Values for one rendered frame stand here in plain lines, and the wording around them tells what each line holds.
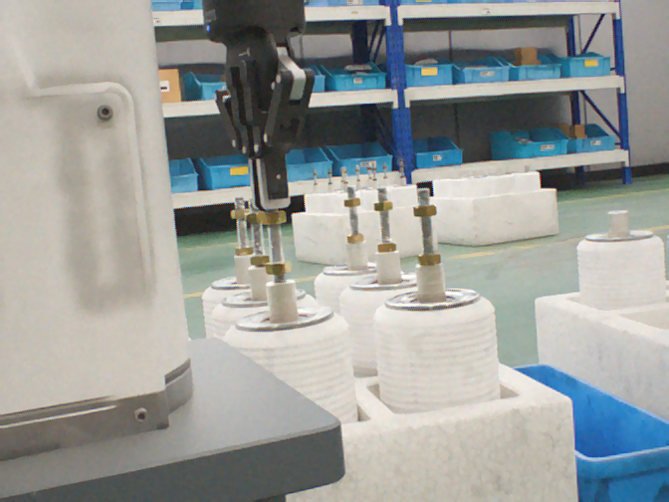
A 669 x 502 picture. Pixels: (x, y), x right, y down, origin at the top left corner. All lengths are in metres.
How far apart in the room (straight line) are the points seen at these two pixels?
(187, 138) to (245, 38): 5.28
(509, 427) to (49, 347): 0.45
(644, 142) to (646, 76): 0.56
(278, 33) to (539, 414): 0.33
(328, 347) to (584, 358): 0.42
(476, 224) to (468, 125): 3.51
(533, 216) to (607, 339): 2.48
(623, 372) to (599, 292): 0.13
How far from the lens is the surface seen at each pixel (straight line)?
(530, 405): 0.65
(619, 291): 0.99
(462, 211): 3.28
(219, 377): 0.29
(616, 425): 0.87
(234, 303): 0.74
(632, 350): 0.88
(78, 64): 0.24
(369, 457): 0.61
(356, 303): 0.76
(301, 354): 0.61
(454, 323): 0.64
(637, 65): 7.69
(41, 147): 0.23
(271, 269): 0.64
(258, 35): 0.62
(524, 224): 3.35
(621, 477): 0.72
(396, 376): 0.66
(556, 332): 1.03
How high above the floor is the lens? 0.37
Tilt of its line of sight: 6 degrees down
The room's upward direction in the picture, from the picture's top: 5 degrees counter-clockwise
